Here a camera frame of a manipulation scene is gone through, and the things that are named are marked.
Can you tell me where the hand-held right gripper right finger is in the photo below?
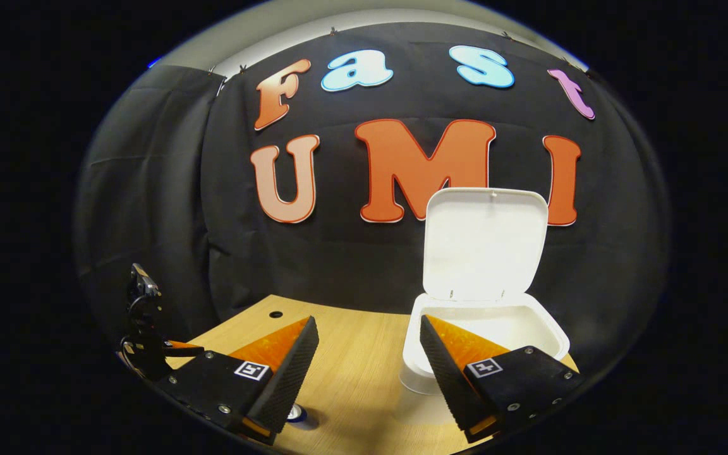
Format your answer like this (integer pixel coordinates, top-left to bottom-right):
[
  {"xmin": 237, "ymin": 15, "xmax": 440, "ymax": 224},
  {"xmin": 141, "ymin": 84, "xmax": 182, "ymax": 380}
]
[{"xmin": 420, "ymin": 314, "xmax": 586, "ymax": 444}]

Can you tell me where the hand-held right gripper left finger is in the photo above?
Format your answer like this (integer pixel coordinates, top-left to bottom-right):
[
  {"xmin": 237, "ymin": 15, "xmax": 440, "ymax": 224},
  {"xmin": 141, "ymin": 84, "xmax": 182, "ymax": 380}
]
[{"xmin": 161, "ymin": 316, "xmax": 320, "ymax": 446}]

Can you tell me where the silver blue pop can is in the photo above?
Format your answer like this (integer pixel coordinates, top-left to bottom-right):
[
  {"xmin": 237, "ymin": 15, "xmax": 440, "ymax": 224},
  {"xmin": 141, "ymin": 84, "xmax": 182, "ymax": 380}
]
[{"xmin": 285, "ymin": 404, "xmax": 312, "ymax": 430}]

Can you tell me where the white desktop garbage bin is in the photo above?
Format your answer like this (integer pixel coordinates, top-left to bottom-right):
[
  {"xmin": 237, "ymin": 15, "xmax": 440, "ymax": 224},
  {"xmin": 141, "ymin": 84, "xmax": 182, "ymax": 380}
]
[{"xmin": 399, "ymin": 187, "xmax": 572, "ymax": 396}]

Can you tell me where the wooden desktop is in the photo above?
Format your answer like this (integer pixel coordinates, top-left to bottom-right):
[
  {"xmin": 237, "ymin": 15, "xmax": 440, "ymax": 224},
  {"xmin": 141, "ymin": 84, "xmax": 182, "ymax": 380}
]
[{"xmin": 165, "ymin": 294, "xmax": 583, "ymax": 455}]

